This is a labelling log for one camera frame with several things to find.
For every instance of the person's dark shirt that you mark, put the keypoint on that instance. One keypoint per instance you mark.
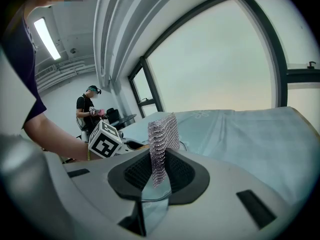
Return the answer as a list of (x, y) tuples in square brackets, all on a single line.
[(20, 59)]

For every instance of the light blue patterned tablecloth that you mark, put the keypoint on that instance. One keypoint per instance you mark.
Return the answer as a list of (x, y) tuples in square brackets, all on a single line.
[(250, 144)]

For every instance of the person's left forearm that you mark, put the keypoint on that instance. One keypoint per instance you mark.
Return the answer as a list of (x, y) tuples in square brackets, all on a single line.
[(57, 139)]

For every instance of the white ceiling pipes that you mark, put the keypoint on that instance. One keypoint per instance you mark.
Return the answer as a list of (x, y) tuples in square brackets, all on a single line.
[(65, 70)]

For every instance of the dark round table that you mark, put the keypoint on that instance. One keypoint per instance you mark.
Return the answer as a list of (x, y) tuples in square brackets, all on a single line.
[(126, 120)]

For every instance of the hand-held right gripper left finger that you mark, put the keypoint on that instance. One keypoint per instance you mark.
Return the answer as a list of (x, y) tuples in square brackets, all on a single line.
[(95, 184)]

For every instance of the long ceiling light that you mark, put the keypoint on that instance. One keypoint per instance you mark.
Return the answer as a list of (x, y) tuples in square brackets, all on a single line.
[(47, 39)]

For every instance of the black office chair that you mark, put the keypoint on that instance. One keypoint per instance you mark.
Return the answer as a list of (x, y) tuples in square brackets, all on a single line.
[(112, 116)]

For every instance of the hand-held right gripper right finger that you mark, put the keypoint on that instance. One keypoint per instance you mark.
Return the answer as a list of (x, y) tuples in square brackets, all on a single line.
[(225, 184)]

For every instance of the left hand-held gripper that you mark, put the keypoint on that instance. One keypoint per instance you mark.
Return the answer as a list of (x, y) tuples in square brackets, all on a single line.
[(105, 141)]

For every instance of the black window frame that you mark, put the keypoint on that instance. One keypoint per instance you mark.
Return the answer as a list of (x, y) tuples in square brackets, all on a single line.
[(275, 59)]

